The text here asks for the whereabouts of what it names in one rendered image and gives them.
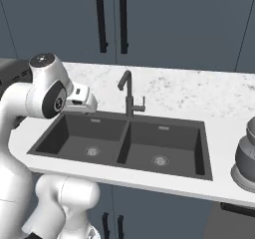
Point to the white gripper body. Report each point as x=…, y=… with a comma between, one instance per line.
x=87, y=106

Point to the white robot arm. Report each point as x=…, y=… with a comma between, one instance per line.
x=16, y=123

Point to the dark grey tap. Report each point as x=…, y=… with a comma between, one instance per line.
x=129, y=100

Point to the dark grey double sink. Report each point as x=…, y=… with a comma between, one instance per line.
x=132, y=143

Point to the dark blue cupboard door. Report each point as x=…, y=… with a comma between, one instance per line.
x=56, y=20
x=182, y=24
x=162, y=216
x=4, y=34
x=248, y=50
x=105, y=199

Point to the dark grey dishwasher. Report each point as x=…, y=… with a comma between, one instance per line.
x=229, y=226

